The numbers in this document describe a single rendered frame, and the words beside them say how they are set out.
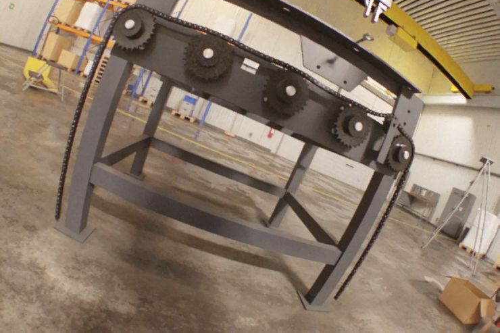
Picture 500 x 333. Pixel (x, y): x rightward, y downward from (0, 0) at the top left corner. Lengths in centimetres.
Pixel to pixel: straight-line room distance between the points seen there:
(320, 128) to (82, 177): 94
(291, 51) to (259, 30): 166
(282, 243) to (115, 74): 91
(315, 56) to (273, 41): 963
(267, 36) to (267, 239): 996
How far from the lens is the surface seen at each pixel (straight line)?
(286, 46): 1068
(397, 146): 112
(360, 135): 95
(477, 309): 243
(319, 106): 94
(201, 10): 1078
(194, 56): 83
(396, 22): 914
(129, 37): 89
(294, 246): 106
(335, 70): 101
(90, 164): 98
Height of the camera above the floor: 70
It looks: 4 degrees down
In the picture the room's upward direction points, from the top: 23 degrees clockwise
